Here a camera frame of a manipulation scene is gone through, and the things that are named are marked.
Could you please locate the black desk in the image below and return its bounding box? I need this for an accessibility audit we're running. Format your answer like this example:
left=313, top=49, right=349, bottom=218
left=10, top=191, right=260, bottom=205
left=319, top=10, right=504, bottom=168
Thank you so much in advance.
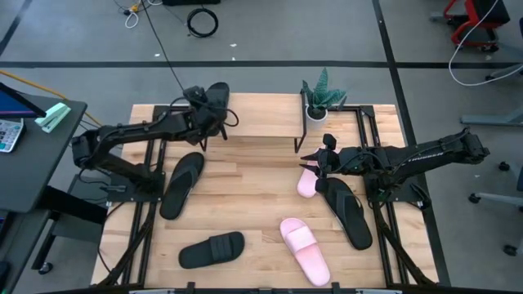
left=0, top=92, right=110, bottom=294

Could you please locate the white plant pot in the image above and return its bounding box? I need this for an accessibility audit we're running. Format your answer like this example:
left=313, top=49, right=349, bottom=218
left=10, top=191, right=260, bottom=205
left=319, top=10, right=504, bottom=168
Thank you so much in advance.
left=305, top=105, right=329, bottom=131

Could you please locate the green striped plant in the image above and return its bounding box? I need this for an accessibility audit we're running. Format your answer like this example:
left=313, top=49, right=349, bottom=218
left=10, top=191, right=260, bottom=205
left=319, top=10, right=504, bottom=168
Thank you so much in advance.
left=302, top=67, right=347, bottom=112

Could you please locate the coiled black cable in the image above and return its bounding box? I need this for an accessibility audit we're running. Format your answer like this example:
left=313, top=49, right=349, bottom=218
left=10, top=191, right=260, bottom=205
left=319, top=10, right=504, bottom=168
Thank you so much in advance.
left=186, top=7, right=220, bottom=39

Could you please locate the red metal-framed cart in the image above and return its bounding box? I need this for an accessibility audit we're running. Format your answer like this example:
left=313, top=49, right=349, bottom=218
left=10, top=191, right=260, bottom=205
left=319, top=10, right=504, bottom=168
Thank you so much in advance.
left=443, top=0, right=512, bottom=53

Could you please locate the grey calculator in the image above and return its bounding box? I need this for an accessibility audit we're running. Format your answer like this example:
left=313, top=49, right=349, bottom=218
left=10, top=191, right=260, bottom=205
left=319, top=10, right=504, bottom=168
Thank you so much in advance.
left=0, top=118, right=26, bottom=154

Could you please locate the grey office chair base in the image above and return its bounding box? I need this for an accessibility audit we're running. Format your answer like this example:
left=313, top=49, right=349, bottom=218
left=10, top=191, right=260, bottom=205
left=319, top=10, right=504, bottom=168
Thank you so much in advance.
left=467, top=161, right=523, bottom=257

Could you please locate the black aluminium table frame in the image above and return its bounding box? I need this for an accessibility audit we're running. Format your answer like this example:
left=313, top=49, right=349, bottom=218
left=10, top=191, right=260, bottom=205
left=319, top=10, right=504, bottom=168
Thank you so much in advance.
left=97, top=104, right=438, bottom=294

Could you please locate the black box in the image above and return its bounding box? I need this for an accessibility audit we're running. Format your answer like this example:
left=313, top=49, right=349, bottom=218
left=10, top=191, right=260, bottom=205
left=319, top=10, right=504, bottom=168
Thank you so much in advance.
left=162, top=0, right=221, bottom=7

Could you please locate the long white cable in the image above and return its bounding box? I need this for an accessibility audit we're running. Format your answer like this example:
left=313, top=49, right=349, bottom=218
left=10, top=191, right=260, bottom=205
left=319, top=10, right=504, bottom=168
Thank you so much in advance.
left=448, top=0, right=523, bottom=87

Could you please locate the black slide sandal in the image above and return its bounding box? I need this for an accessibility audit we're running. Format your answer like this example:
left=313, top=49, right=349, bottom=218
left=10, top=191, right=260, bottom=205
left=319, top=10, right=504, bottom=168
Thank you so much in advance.
left=203, top=81, right=231, bottom=114
left=178, top=231, right=246, bottom=270

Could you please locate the pink slide sandal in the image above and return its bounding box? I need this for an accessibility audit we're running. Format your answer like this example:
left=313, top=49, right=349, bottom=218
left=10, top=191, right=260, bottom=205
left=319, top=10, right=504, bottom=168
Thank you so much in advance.
left=296, top=146, right=328, bottom=199
left=279, top=217, right=331, bottom=287

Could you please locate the wooden shelf with black legs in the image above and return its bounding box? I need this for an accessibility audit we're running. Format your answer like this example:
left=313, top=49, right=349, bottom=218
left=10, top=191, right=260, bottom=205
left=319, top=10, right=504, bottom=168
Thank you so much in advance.
left=199, top=91, right=308, bottom=155

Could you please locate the yellow cable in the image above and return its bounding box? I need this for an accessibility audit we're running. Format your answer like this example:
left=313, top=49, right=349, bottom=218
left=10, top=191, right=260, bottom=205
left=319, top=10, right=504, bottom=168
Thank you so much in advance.
left=0, top=69, right=103, bottom=127

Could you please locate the mint green stapler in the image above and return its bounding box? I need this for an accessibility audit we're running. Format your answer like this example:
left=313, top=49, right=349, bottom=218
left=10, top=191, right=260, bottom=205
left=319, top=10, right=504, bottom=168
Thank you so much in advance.
left=34, top=101, right=72, bottom=134

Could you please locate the black flip-flop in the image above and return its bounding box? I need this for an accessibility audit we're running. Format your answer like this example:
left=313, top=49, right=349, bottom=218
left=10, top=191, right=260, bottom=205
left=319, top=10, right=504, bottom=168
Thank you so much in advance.
left=316, top=176, right=373, bottom=252
left=159, top=151, right=205, bottom=221

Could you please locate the grey desk foot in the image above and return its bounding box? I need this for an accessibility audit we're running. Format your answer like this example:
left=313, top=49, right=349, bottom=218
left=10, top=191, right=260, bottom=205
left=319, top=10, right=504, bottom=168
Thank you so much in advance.
left=460, top=109, right=523, bottom=127

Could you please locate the dark computer monitor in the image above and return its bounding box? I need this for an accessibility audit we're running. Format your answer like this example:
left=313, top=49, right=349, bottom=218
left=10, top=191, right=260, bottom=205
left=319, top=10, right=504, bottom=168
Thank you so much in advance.
left=0, top=81, right=47, bottom=119

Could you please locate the long black floor cable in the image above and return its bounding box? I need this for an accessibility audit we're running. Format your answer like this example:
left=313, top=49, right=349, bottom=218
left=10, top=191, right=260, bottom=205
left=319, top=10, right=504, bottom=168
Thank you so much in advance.
left=140, top=0, right=186, bottom=91

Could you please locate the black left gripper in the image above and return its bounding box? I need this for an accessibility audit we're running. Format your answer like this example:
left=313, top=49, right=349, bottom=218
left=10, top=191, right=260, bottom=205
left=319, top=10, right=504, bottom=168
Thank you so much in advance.
left=182, top=85, right=230, bottom=145

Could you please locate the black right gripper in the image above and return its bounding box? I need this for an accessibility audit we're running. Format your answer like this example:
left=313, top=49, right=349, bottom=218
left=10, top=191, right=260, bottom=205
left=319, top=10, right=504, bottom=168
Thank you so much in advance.
left=298, top=133, right=363, bottom=194

